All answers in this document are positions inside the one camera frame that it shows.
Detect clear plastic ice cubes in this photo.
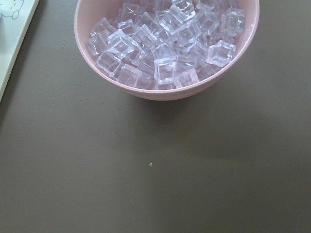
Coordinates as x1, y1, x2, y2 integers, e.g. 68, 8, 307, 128
86, 0, 246, 90

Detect cream rabbit serving tray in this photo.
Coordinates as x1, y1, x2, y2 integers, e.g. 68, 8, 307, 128
0, 0, 39, 97

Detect pink plastic bowl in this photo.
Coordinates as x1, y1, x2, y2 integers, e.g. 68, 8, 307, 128
73, 0, 260, 101

